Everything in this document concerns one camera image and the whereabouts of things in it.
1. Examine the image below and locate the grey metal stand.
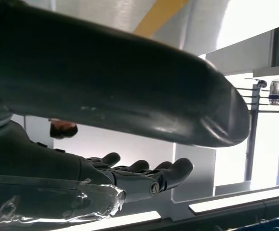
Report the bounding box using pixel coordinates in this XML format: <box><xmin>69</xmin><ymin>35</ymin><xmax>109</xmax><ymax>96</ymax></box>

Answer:
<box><xmin>235</xmin><ymin>78</ymin><xmax>279</xmax><ymax>186</ymax></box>

